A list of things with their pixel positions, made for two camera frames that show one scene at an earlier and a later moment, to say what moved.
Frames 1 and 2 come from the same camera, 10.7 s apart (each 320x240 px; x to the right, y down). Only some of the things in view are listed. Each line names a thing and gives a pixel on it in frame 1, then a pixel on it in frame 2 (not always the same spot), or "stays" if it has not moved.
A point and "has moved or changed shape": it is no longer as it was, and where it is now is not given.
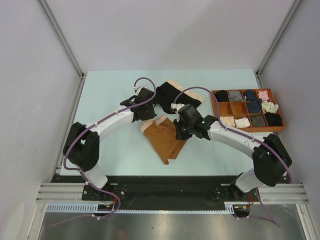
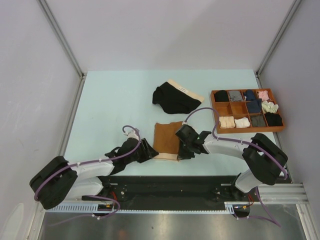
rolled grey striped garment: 235,96 stays
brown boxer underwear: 161,133 has moved or changed shape
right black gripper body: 184,130 -> 185,151
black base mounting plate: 166,190 stays
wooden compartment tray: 249,110 stays
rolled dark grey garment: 258,121 stays
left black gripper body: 149,113 -> 139,156
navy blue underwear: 254,106 stays
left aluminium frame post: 44,6 stays
